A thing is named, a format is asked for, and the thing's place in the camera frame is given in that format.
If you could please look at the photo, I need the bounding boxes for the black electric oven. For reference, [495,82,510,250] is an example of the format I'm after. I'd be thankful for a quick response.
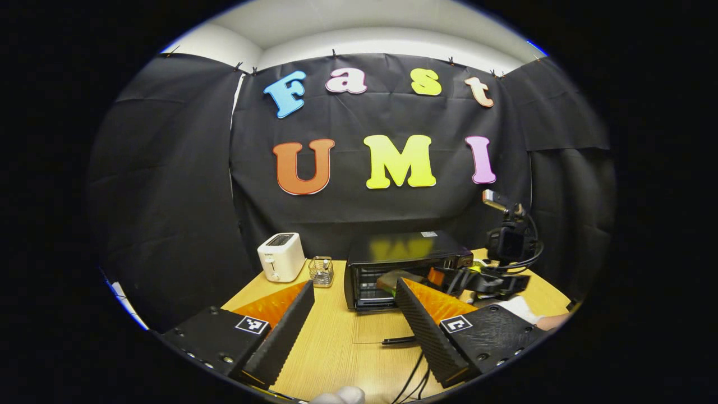
[344,230,475,345]

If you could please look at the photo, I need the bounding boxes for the black cable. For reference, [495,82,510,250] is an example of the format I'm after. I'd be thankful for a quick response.
[391,351,425,404]
[403,365,431,402]

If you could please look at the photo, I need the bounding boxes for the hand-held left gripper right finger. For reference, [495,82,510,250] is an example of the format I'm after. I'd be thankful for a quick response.
[394,277,553,389]

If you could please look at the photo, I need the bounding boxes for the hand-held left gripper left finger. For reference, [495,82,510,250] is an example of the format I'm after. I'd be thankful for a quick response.
[159,281,316,391]

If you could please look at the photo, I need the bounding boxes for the lettuce sandwich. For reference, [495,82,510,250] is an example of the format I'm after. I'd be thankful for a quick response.
[376,270,427,293]

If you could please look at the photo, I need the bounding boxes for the white toaster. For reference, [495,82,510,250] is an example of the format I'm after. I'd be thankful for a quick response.
[257,232,306,283]

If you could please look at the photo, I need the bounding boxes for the black backdrop cloth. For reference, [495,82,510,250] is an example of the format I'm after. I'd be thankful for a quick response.
[87,52,618,332]

